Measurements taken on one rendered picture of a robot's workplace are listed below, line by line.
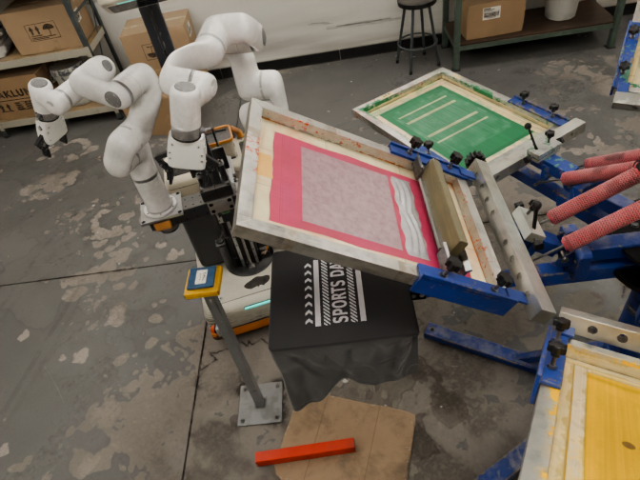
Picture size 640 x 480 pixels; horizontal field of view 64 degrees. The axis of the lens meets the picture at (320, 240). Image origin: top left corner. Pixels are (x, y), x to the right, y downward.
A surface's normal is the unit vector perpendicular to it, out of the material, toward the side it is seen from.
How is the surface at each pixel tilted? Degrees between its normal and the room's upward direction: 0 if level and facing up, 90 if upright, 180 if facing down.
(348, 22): 90
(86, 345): 0
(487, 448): 0
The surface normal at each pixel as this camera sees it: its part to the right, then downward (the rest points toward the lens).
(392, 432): -0.14, -0.71
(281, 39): 0.04, 0.69
